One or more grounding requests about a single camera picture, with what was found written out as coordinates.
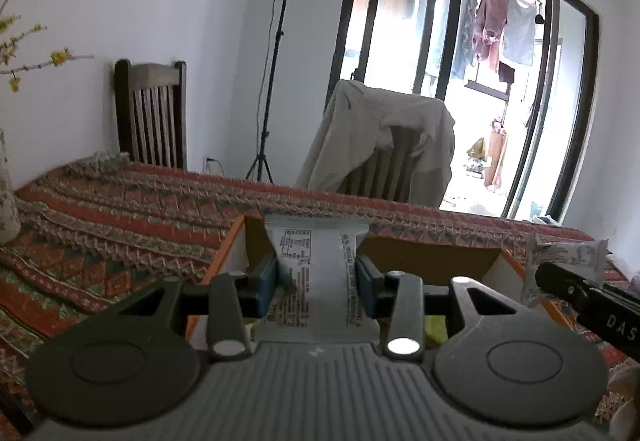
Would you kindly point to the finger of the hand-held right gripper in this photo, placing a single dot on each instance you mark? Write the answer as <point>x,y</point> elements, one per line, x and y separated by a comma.
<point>560,281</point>

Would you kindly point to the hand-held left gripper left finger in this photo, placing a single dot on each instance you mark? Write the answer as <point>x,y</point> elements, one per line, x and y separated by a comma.
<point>267,283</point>

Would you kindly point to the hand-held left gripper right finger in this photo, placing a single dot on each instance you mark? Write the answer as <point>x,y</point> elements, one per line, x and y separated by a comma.
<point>366,291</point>

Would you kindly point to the silver snack packet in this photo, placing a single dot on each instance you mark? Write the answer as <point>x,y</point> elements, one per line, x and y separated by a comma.
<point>565,252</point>

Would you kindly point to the white printed snack packet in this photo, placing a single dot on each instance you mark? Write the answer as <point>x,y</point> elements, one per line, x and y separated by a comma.
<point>320,281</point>

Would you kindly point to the orange cardboard box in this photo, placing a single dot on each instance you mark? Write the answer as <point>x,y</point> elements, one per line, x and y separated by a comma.
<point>430,261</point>

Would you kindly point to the wooden chair under jacket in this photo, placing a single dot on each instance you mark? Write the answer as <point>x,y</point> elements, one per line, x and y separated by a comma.
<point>385,166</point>

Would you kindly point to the patterned red tablecloth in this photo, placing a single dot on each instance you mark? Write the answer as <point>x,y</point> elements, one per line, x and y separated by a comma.
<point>125,221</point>

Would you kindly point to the yellow bag on balcony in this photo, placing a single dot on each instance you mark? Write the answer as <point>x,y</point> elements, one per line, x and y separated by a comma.
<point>477,148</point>

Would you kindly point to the beige jacket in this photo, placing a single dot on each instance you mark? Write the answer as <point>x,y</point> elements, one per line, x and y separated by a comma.
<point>350,131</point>

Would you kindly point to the dark wooden slatted chair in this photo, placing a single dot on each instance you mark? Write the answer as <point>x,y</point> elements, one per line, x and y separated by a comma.
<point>150,121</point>

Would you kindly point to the hanging black garment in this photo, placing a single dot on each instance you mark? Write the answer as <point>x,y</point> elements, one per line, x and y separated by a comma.
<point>506,72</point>

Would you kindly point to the hanging light blue shirt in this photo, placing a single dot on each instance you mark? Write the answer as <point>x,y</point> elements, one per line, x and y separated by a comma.
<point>520,31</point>

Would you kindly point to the round lamp on black tripod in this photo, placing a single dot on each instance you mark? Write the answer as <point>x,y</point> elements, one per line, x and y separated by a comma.
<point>280,21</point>

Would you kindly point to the hanging maroon shirt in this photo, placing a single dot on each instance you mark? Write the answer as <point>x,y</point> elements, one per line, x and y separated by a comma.
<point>490,21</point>

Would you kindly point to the black-framed sliding glass door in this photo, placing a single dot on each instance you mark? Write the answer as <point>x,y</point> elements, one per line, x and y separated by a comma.
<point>370,21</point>

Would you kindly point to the floral ceramic vase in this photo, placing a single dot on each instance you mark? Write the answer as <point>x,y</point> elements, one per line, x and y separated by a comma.
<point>6,206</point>

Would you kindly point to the hanging blue jeans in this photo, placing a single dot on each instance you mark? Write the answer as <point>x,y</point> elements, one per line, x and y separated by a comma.
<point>465,21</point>

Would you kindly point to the yellow flower branches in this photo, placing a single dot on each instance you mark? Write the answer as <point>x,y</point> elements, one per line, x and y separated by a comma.
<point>57,57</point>

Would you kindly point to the white wall socket with plug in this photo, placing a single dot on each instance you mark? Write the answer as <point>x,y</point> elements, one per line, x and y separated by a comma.
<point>211,164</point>

